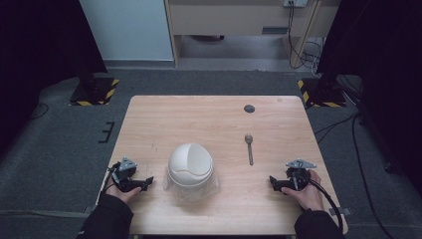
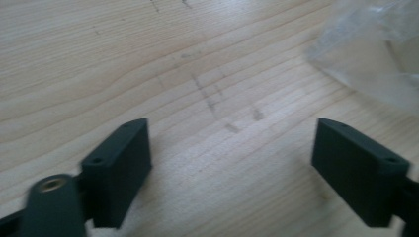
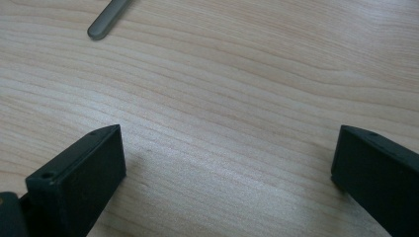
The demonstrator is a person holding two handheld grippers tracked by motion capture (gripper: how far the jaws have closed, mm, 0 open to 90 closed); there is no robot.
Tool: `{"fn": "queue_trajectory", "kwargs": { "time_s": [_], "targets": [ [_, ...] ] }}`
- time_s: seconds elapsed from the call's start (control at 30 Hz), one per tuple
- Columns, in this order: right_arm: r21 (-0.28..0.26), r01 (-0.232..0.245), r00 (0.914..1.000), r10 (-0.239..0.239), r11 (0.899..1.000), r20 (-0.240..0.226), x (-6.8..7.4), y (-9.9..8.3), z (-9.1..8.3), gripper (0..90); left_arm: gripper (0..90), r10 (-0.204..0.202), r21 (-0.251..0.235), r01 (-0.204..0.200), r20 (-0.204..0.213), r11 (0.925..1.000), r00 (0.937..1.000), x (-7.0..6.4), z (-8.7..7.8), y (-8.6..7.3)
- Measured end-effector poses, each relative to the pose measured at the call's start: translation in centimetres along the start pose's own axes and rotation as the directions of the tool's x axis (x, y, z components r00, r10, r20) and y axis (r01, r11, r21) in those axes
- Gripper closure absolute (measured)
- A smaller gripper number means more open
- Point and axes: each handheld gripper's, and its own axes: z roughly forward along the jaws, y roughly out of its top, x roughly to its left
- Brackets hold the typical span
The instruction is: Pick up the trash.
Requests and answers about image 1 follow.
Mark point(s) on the light wooden desk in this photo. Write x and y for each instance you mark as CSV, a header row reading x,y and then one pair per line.
x,y
232,20

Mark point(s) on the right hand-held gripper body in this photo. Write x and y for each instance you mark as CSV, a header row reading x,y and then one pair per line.
x,y
298,174

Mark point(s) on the black curtain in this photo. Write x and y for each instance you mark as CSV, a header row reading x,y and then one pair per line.
x,y
378,66
43,49

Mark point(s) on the person's right hand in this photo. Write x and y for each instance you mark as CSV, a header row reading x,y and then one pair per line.
x,y
308,195

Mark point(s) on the grey power strip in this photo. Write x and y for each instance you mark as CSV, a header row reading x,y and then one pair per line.
x,y
295,2

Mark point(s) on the person's left hand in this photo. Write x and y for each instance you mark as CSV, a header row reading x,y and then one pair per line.
x,y
121,195

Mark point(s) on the white cabinet panel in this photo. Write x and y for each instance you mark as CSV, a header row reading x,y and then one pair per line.
x,y
126,30

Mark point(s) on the black stand base striped edge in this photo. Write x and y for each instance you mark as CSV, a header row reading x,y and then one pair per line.
x,y
94,93
320,94

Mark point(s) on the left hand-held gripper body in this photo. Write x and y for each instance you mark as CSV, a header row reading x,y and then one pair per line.
x,y
125,173

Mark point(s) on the grey floor tape strip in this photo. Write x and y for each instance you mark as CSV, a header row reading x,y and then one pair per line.
x,y
340,211

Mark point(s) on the grey round table grommet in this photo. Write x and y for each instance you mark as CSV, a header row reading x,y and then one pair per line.
x,y
249,108

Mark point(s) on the metal spoon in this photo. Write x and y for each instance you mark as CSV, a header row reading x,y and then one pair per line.
x,y
250,149

